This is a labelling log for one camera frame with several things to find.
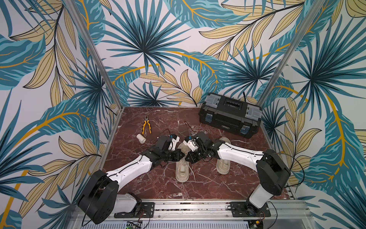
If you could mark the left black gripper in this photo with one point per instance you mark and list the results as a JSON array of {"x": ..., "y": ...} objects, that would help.
[{"x": 177, "y": 158}]

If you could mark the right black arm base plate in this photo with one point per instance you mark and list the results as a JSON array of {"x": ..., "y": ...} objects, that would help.
[{"x": 246, "y": 209}]

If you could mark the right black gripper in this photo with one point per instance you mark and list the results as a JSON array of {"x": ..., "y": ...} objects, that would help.
[{"x": 193, "y": 156}]

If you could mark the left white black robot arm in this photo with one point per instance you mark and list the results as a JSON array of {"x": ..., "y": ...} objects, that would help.
[{"x": 99, "y": 199}]

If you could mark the small beige cylinder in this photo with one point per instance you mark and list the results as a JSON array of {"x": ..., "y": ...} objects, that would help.
[{"x": 141, "y": 138}]

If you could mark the black grey toolbox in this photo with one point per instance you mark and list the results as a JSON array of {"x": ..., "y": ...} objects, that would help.
[{"x": 231, "y": 115}]

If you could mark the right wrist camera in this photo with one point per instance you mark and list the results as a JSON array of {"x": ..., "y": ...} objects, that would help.
[{"x": 189, "y": 141}]

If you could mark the beige sneaker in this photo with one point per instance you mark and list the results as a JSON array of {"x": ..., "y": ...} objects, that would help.
[
  {"x": 182, "y": 166},
  {"x": 223, "y": 166}
]

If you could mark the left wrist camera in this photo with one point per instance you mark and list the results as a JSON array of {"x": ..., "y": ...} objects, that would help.
[{"x": 174, "y": 140}]

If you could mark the aluminium corner post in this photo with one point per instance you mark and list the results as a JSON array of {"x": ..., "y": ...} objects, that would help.
[
  {"x": 315, "y": 8},
  {"x": 77, "y": 18}
]

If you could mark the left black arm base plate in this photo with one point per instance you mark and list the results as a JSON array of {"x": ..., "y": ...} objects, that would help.
[{"x": 142, "y": 210}]

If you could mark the aluminium front rail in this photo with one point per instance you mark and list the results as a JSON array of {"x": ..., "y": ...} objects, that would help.
[{"x": 206, "y": 214}]

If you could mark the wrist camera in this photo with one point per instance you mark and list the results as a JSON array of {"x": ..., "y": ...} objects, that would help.
[
  {"x": 189, "y": 141},
  {"x": 174, "y": 140}
]

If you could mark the yellow handled pliers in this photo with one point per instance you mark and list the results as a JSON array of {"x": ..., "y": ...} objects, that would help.
[{"x": 146, "y": 126}]

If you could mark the left aluminium corner post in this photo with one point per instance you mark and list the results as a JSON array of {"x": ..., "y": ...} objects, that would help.
[{"x": 77, "y": 18}]

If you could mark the right aluminium corner post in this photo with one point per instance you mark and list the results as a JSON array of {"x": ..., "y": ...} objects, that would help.
[{"x": 315, "y": 8}]

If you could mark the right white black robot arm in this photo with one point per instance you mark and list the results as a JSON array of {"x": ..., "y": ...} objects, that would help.
[{"x": 272, "y": 171}]

